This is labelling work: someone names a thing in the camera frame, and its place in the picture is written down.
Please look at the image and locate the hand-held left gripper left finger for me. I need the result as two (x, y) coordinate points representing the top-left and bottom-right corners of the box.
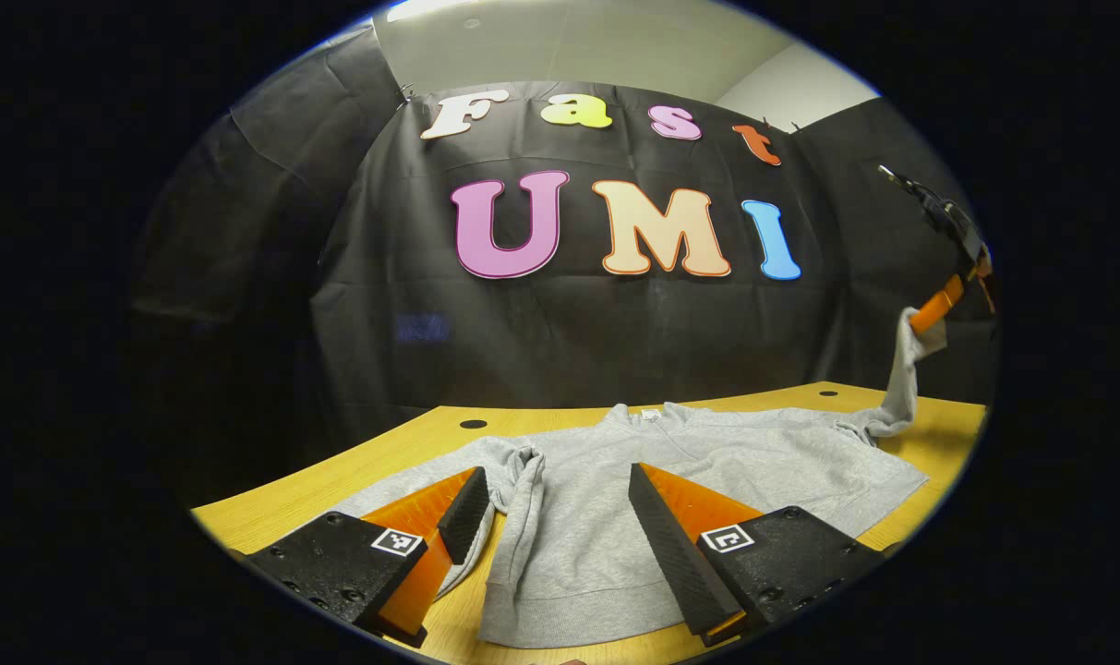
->
(246, 465), (491, 647)

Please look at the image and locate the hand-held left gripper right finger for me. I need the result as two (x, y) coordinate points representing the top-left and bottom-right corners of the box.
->
(627, 461), (888, 647)

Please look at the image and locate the grey sweatshirt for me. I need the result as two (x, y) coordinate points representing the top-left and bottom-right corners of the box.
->
(333, 307), (950, 647)

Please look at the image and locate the black backdrop cloth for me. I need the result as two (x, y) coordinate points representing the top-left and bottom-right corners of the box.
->
(130, 23), (997, 507)

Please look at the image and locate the ceiling light panel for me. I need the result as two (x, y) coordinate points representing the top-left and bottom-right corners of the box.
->
(384, 0), (487, 22)

